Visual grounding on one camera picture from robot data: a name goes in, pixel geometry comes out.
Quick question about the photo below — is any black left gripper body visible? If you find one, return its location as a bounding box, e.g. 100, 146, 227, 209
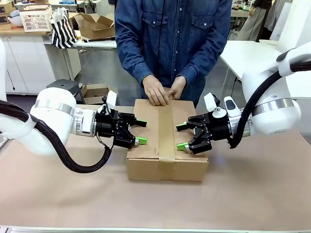
94, 110, 121, 144

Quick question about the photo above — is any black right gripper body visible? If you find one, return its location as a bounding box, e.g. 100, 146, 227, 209
208, 110, 231, 143

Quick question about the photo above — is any brown cardboard shipping box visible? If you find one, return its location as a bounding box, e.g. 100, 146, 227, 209
126, 99, 209, 182

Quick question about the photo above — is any brown packing tape strip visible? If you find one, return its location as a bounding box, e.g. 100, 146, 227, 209
155, 103, 177, 181

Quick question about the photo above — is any person's left forearm denim sleeve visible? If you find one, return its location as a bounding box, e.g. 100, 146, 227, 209
176, 36, 228, 85

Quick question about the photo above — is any person's right forearm denim sleeve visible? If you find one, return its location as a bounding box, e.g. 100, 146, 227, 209
116, 36, 158, 88

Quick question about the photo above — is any flattened cardboard box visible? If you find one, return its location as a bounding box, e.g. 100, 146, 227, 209
81, 83, 119, 105

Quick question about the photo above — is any open cardboard box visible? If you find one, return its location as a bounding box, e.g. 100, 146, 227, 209
74, 12, 116, 40

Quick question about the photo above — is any person's right hand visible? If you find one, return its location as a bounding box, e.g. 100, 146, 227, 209
142, 74, 174, 106

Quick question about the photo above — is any person's left hand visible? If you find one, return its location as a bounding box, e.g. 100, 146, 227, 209
169, 75, 188, 100

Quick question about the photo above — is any black stool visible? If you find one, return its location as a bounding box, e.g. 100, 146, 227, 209
46, 79, 86, 105

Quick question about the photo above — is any large white table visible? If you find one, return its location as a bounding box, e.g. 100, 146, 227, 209
220, 40, 285, 81

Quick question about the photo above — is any white folding table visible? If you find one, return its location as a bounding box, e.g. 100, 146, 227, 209
72, 30, 118, 81

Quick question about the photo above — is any black rod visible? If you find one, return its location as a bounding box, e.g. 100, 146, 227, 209
82, 36, 116, 42

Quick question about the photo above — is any person in denim shirt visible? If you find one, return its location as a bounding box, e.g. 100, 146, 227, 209
114, 0, 234, 109

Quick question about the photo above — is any black white striped bag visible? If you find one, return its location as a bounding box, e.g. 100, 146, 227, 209
50, 7, 79, 50

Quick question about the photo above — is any white cabinet wooden top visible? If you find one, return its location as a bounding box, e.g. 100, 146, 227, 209
0, 26, 82, 95

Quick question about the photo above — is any person in beige trousers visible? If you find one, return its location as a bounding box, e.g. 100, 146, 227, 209
237, 0, 268, 41

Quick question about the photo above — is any white plastic basket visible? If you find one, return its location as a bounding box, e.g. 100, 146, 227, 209
19, 4, 53, 33

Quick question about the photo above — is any white foam board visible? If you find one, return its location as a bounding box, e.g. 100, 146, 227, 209
269, 0, 311, 53

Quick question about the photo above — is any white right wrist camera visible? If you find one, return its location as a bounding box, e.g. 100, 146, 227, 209
203, 93, 225, 119

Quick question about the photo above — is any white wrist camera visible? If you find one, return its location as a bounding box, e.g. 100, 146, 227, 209
203, 93, 225, 119
101, 90, 118, 114

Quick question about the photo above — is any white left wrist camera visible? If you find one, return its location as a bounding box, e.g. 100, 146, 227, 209
101, 90, 118, 114

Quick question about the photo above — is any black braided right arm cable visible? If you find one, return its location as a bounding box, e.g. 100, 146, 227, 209
227, 62, 311, 149

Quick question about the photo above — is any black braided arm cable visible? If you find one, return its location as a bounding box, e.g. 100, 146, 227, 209
0, 100, 112, 174
227, 62, 311, 149

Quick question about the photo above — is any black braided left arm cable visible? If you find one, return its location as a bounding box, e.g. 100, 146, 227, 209
0, 100, 112, 174

